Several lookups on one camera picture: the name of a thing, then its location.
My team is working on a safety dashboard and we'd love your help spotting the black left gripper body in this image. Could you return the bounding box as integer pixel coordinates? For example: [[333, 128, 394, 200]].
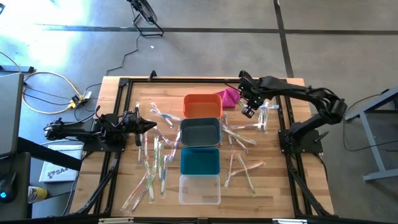
[[123, 111, 144, 147]]

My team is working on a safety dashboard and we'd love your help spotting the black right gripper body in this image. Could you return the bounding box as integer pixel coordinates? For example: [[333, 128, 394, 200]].
[[238, 74, 267, 120]]

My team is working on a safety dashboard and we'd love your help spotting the purple toothbrush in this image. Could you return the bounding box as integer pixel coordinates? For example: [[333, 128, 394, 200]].
[[169, 129, 182, 162], [150, 103, 174, 128], [146, 119, 175, 146]]

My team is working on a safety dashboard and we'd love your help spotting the pale toothbrush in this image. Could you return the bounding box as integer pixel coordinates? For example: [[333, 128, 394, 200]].
[[224, 151, 235, 188], [231, 135, 250, 154]]

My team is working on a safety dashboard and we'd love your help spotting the pink folded cloth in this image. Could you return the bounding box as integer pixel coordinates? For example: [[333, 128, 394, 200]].
[[216, 88, 241, 110]]

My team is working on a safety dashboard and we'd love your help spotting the orange plastic bin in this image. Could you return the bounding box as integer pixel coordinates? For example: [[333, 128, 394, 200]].
[[183, 93, 223, 119]]

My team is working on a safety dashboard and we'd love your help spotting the grey plastic bin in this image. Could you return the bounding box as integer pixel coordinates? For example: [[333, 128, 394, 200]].
[[180, 117, 222, 148]]

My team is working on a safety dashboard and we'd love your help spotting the teal plastic bin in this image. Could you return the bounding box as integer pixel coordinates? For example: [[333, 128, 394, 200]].
[[180, 147, 221, 176]]

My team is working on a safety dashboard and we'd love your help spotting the clear frosted plastic bin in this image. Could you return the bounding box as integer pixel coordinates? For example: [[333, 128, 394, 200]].
[[178, 174, 222, 205]]

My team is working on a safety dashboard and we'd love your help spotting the black desk beam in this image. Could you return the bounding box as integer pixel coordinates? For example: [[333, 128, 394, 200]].
[[17, 136, 84, 172]]

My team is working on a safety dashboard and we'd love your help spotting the white printed cardboard box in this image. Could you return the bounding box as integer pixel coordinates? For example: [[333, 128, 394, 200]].
[[38, 144, 85, 184]]

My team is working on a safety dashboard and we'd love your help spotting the black floor fan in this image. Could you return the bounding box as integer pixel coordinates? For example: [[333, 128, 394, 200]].
[[126, 0, 165, 38]]

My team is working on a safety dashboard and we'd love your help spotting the yellow and white can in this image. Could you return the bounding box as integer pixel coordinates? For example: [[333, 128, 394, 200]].
[[27, 185, 49, 204]]

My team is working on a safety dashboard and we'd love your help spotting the dark desk top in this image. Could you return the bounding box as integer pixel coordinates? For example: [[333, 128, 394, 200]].
[[0, 151, 32, 220]]

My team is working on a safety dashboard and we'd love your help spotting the grey monitor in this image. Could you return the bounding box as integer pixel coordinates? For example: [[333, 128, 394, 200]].
[[0, 72, 25, 158]]

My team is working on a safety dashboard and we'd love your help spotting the dark grey floor bar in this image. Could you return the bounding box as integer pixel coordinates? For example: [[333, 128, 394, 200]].
[[0, 65, 35, 74]]

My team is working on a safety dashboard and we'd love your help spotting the black computer mouse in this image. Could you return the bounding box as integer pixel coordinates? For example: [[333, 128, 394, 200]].
[[0, 172, 17, 203]]

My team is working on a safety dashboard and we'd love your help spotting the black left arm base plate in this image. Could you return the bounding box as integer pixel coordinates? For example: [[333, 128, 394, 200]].
[[83, 136, 129, 154]]

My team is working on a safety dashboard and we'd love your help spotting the black fan power cable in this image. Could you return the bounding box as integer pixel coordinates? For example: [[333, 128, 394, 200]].
[[104, 33, 141, 77]]

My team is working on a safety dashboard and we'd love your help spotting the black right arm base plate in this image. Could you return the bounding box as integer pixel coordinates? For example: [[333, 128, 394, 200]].
[[278, 128, 324, 156]]

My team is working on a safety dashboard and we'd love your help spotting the thin black floor cable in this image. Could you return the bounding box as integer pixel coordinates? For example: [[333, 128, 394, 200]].
[[22, 81, 103, 123]]

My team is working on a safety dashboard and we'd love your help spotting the silver frame bracket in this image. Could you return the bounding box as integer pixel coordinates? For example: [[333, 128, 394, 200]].
[[272, 218, 308, 224], [98, 217, 135, 224]]

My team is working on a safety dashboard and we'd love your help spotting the grey metal bench frame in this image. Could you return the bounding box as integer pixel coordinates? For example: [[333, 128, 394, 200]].
[[343, 86, 398, 183]]

